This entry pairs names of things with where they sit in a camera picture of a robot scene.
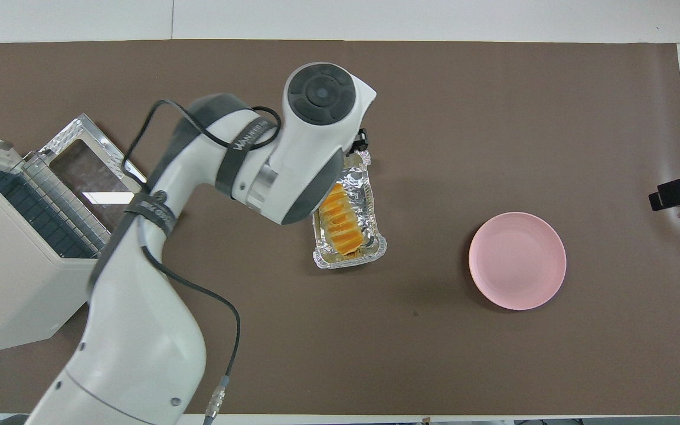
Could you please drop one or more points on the aluminium foil tray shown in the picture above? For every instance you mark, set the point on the aluminium foil tray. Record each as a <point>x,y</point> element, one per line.
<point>369,212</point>

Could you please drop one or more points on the golden ridged bread loaf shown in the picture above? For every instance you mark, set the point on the golden ridged bread loaf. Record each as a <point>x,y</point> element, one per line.
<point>343,227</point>

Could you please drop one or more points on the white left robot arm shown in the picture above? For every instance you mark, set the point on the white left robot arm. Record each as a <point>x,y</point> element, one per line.
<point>139,330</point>

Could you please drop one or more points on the glass oven door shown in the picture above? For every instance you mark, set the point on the glass oven door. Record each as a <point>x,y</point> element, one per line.
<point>89,171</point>

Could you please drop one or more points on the metal oven rack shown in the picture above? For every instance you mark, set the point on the metal oven rack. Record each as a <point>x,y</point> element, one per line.
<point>56,206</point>

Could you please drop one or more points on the cream toaster oven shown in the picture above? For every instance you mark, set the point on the cream toaster oven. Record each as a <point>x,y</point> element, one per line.
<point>9,295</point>

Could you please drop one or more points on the brown table mat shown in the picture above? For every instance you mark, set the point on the brown table mat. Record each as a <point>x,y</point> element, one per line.
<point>493,118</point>

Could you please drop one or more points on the pink round plate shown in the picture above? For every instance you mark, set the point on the pink round plate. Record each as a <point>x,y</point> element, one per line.
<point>517,261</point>

